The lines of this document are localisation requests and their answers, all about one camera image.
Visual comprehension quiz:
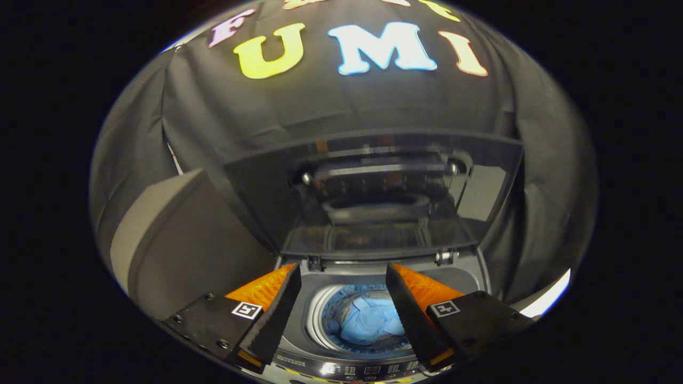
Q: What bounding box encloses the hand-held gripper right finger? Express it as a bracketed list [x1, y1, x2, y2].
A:
[385, 261, 537, 373]

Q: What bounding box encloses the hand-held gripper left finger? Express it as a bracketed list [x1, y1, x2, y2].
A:
[160, 262, 303, 374]

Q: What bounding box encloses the light blue polo shirt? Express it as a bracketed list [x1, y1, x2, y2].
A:
[325, 296, 406, 346]

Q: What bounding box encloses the grey cabinet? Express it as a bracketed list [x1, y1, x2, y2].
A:
[109, 168, 279, 321]

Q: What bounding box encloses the black backdrop cloth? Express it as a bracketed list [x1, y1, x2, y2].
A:
[88, 0, 598, 306]

